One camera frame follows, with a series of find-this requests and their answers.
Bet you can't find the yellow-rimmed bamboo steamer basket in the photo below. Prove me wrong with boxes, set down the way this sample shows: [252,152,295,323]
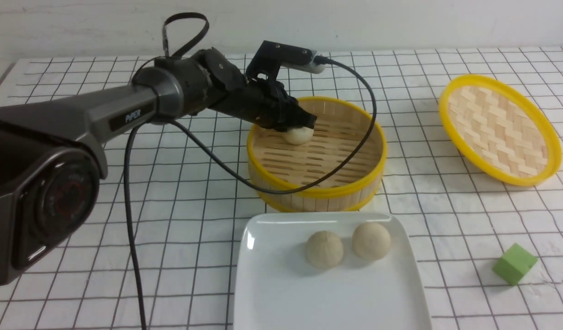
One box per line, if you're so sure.
[247,96,388,212]

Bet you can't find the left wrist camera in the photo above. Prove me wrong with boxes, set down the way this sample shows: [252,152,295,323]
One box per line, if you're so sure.
[244,40,326,81]

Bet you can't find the yellow-rimmed woven steamer lid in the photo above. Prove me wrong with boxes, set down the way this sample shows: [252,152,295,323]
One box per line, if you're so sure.
[438,74,563,187]

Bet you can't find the steamed bun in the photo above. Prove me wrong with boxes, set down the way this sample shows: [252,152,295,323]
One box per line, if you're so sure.
[351,222,392,262]
[305,231,344,270]
[281,127,314,145]

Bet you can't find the white square ceramic plate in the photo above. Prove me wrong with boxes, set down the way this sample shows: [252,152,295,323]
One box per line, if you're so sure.
[233,212,433,330]

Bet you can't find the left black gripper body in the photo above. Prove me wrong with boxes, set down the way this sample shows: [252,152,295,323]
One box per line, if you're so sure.
[208,78,303,132]

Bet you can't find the green foam cube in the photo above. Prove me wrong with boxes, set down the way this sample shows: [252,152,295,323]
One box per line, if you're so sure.
[492,243,538,286]

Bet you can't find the white grid-pattern tablecloth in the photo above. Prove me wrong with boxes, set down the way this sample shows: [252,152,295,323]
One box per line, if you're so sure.
[0,47,563,330]

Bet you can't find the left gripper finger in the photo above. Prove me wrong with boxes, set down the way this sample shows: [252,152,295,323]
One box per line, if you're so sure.
[281,109,317,132]

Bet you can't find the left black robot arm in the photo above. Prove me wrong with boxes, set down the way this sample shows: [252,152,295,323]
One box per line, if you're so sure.
[0,49,316,286]

